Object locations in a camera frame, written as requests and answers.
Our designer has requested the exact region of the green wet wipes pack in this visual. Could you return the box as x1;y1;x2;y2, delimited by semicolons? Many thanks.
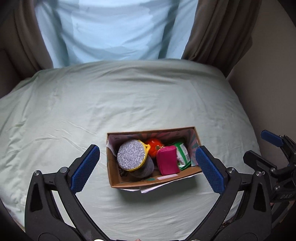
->
173;141;191;171

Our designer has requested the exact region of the magenta zip pouch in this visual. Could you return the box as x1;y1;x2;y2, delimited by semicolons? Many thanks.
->
157;146;180;176

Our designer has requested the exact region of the yellow silver round sponge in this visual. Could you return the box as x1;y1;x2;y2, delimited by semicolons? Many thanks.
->
117;140;151;172

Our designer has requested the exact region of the orange fluffy plush ball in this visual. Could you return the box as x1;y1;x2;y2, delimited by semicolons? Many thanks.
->
144;138;164;159

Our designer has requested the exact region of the pale green bed sheet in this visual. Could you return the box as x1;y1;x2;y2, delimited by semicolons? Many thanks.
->
1;60;259;240

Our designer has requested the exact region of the cardboard box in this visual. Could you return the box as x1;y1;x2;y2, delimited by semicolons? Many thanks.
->
106;127;202;189

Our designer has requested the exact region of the grey fluffy rolled sock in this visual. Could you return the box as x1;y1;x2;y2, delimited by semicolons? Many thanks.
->
130;156;154;178

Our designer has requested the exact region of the brown curtain right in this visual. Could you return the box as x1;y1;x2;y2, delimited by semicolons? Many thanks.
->
182;0;262;77

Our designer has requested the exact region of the brown curtain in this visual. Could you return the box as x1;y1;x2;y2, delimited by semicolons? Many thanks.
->
1;1;53;97
182;0;262;77

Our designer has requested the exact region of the brown curtain left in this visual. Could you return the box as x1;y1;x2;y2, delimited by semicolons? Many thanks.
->
1;1;53;97

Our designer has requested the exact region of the light blue window cloth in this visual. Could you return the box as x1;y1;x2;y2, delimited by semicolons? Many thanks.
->
35;1;198;68

